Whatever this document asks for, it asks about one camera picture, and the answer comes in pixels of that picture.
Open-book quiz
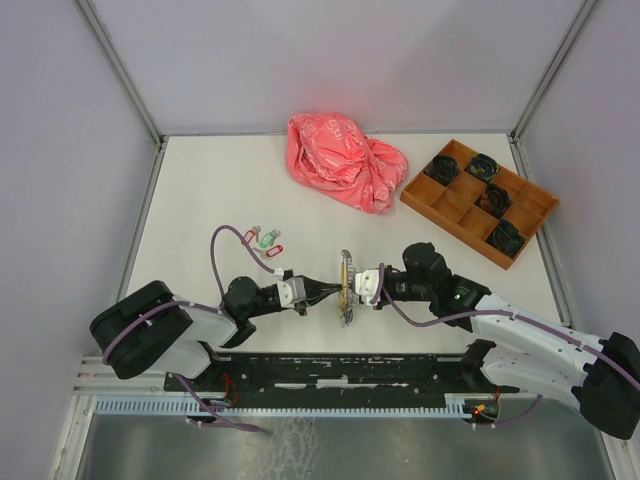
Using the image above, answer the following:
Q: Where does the metal keyring with keys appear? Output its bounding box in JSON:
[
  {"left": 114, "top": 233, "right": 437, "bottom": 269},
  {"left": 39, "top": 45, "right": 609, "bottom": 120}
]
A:
[{"left": 338, "top": 249, "right": 356, "bottom": 327}]

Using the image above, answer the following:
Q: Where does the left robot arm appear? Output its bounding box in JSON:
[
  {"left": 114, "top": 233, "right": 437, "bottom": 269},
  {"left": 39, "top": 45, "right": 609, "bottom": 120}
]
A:
[{"left": 89, "top": 271, "right": 342, "bottom": 390}]

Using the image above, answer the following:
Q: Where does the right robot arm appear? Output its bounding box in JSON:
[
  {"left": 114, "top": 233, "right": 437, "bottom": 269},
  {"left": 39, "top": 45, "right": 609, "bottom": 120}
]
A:
[{"left": 370, "top": 243, "right": 639, "bottom": 440}]

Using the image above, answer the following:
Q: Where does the key with red tag lower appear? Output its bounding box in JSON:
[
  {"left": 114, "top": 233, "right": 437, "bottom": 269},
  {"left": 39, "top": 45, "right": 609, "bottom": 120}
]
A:
[{"left": 253, "top": 244, "right": 284, "bottom": 261}]

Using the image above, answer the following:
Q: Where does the key with red tag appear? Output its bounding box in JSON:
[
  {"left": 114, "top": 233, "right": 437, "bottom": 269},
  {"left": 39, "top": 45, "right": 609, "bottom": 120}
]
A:
[
  {"left": 253, "top": 244, "right": 284, "bottom": 261},
  {"left": 243, "top": 226, "right": 261, "bottom": 244}
]

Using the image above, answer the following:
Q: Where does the key with green tag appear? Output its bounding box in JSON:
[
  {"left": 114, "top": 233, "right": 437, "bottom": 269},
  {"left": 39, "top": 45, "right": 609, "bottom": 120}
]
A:
[{"left": 259, "top": 229, "right": 281, "bottom": 250}]

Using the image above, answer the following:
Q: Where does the black roll bottom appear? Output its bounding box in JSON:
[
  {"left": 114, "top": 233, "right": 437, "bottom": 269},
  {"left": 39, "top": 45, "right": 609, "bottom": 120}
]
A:
[{"left": 486, "top": 220, "right": 525, "bottom": 258}]

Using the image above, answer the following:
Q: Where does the black roll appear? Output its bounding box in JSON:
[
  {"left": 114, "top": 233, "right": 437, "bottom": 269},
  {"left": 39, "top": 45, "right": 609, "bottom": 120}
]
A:
[
  {"left": 475, "top": 183, "right": 512, "bottom": 218},
  {"left": 486, "top": 220, "right": 525, "bottom": 258},
  {"left": 465, "top": 153, "right": 500, "bottom": 184},
  {"left": 423, "top": 155, "right": 459, "bottom": 186}
]

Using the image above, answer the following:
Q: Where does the black roll top left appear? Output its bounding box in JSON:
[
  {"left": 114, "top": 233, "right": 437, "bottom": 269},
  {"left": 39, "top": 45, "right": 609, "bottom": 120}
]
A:
[{"left": 423, "top": 155, "right": 459, "bottom": 186}]

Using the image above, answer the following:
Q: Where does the black roll middle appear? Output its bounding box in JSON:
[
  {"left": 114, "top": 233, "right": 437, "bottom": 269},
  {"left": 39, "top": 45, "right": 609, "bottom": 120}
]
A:
[{"left": 475, "top": 183, "right": 512, "bottom": 218}]

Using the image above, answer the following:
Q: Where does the pink crumpled cloth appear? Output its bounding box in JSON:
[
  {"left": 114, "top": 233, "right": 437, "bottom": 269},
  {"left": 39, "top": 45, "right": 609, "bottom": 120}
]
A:
[{"left": 285, "top": 113, "right": 409, "bottom": 214}]

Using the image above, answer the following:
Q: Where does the black roll top right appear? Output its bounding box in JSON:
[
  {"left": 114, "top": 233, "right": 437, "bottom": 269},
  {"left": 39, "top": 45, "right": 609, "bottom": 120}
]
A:
[{"left": 465, "top": 153, "right": 500, "bottom": 184}]

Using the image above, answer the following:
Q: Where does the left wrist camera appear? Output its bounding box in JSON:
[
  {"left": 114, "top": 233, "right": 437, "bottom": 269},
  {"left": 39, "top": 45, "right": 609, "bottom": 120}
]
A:
[{"left": 273, "top": 268, "right": 306, "bottom": 308}]

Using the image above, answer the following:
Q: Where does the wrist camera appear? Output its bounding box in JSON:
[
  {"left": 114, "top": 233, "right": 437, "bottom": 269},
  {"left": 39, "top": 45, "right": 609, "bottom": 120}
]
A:
[
  {"left": 353, "top": 269, "right": 384, "bottom": 306},
  {"left": 273, "top": 268, "right": 306, "bottom": 308}
]

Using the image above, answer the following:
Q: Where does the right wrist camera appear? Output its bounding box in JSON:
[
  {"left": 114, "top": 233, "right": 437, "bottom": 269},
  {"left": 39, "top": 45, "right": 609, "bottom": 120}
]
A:
[{"left": 353, "top": 269, "right": 384, "bottom": 306}]

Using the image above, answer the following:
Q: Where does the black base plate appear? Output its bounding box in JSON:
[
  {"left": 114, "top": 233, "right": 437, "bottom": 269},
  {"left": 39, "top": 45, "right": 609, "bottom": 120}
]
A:
[{"left": 188, "top": 352, "right": 518, "bottom": 398}]

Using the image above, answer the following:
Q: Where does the white cable duct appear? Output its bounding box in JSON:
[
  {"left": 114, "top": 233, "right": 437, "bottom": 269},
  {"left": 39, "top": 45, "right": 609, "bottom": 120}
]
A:
[{"left": 94, "top": 391, "right": 476, "bottom": 417}]

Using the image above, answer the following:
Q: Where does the aluminium frame rail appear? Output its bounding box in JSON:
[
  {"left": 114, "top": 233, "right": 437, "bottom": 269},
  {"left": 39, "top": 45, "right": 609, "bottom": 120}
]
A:
[{"left": 73, "top": 356, "right": 165, "bottom": 395}]

